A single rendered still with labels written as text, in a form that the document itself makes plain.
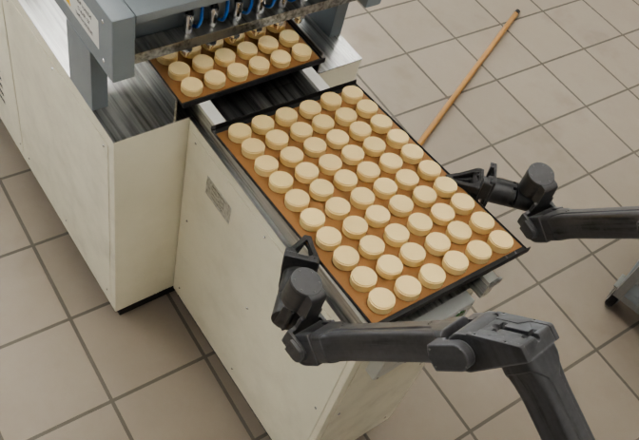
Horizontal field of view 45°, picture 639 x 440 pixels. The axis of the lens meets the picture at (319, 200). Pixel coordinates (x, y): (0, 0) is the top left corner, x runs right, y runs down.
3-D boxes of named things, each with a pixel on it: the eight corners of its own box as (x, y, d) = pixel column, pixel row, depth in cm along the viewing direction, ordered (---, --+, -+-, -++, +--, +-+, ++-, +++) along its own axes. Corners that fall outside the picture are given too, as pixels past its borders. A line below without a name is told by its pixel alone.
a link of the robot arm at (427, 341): (474, 378, 101) (520, 343, 108) (459, 338, 101) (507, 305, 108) (287, 370, 135) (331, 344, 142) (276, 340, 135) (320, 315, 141)
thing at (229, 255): (168, 298, 245) (187, 98, 176) (259, 257, 262) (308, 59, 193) (290, 489, 215) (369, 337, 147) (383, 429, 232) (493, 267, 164)
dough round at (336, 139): (338, 132, 174) (339, 125, 172) (352, 145, 171) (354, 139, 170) (320, 139, 171) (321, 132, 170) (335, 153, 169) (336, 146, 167)
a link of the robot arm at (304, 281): (297, 367, 134) (332, 345, 139) (319, 334, 126) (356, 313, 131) (257, 314, 138) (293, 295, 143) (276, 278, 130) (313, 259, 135)
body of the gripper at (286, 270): (280, 280, 149) (271, 311, 144) (285, 247, 142) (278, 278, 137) (312, 288, 149) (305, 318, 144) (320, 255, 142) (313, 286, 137)
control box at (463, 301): (363, 368, 165) (380, 337, 154) (444, 320, 176) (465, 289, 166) (374, 382, 163) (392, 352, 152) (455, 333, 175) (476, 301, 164)
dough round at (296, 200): (312, 209, 156) (314, 202, 155) (290, 215, 154) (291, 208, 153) (301, 192, 159) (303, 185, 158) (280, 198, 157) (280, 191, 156)
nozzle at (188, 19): (177, 52, 173) (182, -14, 159) (188, 48, 174) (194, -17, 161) (190, 69, 170) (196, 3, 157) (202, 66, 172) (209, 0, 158)
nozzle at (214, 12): (201, 45, 176) (207, -21, 162) (212, 42, 177) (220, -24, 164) (214, 62, 173) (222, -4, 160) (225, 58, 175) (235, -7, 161)
